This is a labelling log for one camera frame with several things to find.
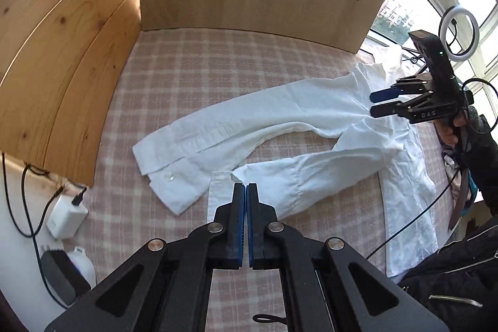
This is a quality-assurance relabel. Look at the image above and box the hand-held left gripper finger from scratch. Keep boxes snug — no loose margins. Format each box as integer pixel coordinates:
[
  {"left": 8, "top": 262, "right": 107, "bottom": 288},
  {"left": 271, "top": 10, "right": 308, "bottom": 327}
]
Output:
[
  {"left": 247, "top": 182, "right": 448, "bottom": 332},
  {"left": 45, "top": 182, "right": 247, "bottom": 332}
]

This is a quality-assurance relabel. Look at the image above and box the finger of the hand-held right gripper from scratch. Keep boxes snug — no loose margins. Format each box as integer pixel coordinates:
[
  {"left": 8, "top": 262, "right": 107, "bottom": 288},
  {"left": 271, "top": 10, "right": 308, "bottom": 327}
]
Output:
[
  {"left": 369, "top": 93, "right": 434, "bottom": 119},
  {"left": 369, "top": 75, "right": 430, "bottom": 103}
]

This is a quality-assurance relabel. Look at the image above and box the white shirt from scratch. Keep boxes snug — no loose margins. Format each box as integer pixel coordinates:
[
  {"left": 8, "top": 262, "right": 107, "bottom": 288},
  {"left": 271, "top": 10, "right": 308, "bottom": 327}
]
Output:
[{"left": 132, "top": 44, "right": 440, "bottom": 276}]

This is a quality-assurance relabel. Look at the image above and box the person's right hand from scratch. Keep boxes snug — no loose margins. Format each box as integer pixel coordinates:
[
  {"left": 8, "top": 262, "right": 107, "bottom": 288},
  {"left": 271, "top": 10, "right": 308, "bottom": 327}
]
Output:
[{"left": 436, "top": 110, "right": 471, "bottom": 148}]

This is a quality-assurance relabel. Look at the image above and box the brown belt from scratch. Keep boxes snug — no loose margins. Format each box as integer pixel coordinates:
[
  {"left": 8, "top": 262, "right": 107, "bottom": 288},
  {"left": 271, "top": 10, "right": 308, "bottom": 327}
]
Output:
[{"left": 447, "top": 169, "right": 472, "bottom": 231}]

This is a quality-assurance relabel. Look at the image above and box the pink plaid blanket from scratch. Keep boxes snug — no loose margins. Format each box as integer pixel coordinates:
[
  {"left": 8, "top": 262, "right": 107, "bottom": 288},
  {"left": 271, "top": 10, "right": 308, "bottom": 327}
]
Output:
[{"left": 87, "top": 26, "right": 463, "bottom": 332}]

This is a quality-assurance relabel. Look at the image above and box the white charger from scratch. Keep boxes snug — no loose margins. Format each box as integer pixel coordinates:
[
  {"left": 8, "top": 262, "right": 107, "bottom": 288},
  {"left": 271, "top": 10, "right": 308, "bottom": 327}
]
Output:
[{"left": 46, "top": 194, "right": 88, "bottom": 239}]

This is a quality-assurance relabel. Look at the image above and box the black charger brick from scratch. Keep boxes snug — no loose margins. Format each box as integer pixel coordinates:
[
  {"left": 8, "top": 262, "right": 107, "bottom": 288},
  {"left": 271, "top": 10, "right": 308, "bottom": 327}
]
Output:
[{"left": 41, "top": 248, "right": 90, "bottom": 305}]

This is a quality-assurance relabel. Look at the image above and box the person's black jacket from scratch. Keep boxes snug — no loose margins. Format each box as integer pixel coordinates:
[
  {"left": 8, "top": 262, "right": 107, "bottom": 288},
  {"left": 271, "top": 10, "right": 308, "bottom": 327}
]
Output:
[{"left": 397, "top": 215, "right": 498, "bottom": 332}]

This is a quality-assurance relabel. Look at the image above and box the pine plank panel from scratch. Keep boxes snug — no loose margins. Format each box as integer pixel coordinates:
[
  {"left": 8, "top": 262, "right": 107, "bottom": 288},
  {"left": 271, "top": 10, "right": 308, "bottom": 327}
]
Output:
[{"left": 0, "top": 0, "right": 141, "bottom": 187}]

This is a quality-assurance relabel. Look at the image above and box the ring light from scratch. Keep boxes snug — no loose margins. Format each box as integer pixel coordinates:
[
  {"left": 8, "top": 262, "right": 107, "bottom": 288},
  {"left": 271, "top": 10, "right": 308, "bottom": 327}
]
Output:
[{"left": 438, "top": 6, "right": 481, "bottom": 63}]

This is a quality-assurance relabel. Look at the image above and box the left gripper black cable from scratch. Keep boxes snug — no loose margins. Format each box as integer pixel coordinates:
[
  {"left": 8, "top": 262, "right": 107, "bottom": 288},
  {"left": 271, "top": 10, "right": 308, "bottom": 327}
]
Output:
[{"left": 253, "top": 314, "right": 289, "bottom": 324}]

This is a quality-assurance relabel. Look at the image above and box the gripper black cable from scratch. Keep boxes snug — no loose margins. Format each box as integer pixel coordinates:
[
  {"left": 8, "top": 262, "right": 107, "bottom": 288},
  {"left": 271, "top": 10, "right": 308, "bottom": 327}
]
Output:
[
  {"left": 366, "top": 78, "right": 498, "bottom": 260},
  {"left": 253, "top": 314, "right": 289, "bottom": 324}
]

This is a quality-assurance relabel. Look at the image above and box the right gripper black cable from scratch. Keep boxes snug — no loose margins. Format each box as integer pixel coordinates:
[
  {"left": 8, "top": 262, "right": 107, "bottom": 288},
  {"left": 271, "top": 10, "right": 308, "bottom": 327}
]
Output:
[{"left": 366, "top": 78, "right": 498, "bottom": 260}]

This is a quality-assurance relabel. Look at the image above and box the black charger cable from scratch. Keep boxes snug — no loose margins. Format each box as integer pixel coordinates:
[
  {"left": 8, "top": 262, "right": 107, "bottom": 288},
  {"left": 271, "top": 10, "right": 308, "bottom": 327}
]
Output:
[{"left": 0, "top": 152, "right": 87, "bottom": 238}]

